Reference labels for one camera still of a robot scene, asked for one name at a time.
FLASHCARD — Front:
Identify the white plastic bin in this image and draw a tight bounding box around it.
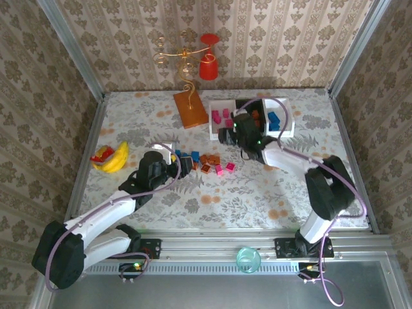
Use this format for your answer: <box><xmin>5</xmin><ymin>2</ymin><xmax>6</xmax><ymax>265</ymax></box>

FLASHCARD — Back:
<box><xmin>262</xmin><ymin>97</ymin><xmax>296</xmax><ymax>138</ymax></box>
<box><xmin>208</xmin><ymin>99</ymin><xmax>239</xmax><ymax>142</ymax></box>

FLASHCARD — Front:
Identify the black plastic bin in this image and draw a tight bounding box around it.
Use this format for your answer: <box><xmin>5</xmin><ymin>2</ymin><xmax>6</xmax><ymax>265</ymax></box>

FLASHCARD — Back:
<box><xmin>234</xmin><ymin>98</ymin><xmax>268</xmax><ymax>136</ymax></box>

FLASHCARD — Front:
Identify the yellow toy banana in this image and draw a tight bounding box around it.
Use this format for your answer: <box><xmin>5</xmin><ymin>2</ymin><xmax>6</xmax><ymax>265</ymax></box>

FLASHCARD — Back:
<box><xmin>91</xmin><ymin>140</ymin><xmax>130</xmax><ymax>174</ymax></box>

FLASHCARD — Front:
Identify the red toy fruit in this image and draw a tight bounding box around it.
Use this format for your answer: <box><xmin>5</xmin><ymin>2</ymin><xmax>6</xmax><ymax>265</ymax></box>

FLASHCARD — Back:
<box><xmin>89</xmin><ymin>145</ymin><xmax>115</xmax><ymax>164</ymax></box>

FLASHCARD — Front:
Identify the red plastic goblet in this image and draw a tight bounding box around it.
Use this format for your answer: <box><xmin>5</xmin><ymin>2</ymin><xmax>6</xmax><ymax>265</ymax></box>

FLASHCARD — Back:
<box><xmin>198</xmin><ymin>33</ymin><xmax>220</xmax><ymax>80</ymax></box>

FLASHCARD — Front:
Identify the small lit circuit board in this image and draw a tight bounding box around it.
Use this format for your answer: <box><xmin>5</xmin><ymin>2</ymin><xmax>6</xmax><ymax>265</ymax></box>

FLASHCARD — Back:
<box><xmin>297</xmin><ymin>262</ymin><xmax>324</xmax><ymax>280</ymax></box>
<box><xmin>118</xmin><ymin>262</ymin><xmax>145</xmax><ymax>280</ymax></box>

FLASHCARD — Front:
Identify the teal glass cup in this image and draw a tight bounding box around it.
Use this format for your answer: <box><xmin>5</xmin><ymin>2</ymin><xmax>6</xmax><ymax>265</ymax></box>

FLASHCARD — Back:
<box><xmin>236</xmin><ymin>247</ymin><xmax>261</xmax><ymax>275</ymax></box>

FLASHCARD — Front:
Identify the grey metal shelf plate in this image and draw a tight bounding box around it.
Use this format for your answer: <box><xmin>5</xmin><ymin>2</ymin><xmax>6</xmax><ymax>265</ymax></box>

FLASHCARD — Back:
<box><xmin>48</xmin><ymin>260</ymin><xmax>402</xmax><ymax>309</ymax></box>

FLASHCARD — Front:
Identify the gold wire stand orange base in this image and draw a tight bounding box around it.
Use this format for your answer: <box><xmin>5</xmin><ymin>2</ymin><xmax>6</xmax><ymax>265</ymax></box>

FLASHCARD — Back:
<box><xmin>151</xmin><ymin>29</ymin><xmax>209</xmax><ymax>130</ymax></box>

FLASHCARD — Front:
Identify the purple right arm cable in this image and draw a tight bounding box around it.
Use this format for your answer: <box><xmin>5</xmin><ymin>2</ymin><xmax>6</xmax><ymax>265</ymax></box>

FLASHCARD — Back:
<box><xmin>236</xmin><ymin>96</ymin><xmax>370</xmax><ymax>306</ymax></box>

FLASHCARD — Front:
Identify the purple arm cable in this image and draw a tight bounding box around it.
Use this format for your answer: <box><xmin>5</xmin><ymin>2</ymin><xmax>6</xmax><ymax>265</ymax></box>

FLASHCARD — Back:
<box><xmin>236</xmin><ymin>96</ymin><xmax>370</xmax><ymax>306</ymax></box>
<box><xmin>44</xmin><ymin>142</ymin><xmax>182</xmax><ymax>291</ymax></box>

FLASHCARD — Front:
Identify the aluminium table side rail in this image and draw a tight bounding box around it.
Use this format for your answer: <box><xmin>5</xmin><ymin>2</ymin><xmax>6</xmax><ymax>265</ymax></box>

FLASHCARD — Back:
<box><xmin>328</xmin><ymin>91</ymin><xmax>380</xmax><ymax>234</ymax></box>
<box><xmin>64</xmin><ymin>93</ymin><xmax>109</xmax><ymax>223</ymax></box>

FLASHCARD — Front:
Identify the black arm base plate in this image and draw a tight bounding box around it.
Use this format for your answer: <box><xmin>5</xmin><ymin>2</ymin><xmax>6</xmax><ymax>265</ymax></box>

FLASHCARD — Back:
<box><xmin>274</xmin><ymin>237</ymin><xmax>335</xmax><ymax>259</ymax></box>
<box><xmin>128</xmin><ymin>238</ymin><xmax>162</xmax><ymax>260</ymax></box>

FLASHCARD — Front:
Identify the aluminium front rail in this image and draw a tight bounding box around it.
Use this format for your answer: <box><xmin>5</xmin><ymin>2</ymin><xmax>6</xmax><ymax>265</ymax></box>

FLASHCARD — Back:
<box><xmin>141</xmin><ymin>238</ymin><xmax>277</xmax><ymax>261</ymax></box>

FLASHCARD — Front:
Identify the grey slotted cable duct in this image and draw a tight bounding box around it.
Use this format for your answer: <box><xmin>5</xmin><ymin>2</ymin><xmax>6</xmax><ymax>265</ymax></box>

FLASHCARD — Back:
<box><xmin>85</xmin><ymin>261</ymin><xmax>302</xmax><ymax>275</ymax></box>

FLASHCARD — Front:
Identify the aluminium frame post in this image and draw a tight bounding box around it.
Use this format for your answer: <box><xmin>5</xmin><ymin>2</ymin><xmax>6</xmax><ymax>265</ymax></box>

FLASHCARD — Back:
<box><xmin>326</xmin><ymin>0</ymin><xmax>395</xmax><ymax>99</ymax></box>
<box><xmin>35</xmin><ymin>0</ymin><xmax>106</xmax><ymax>102</ymax></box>

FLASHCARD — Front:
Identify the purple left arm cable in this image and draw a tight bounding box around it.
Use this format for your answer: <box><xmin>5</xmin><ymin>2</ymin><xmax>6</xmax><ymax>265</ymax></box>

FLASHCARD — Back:
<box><xmin>44</xmin><ymin>142</ymin><xmax>182</xmax><ymax>291</ymax></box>

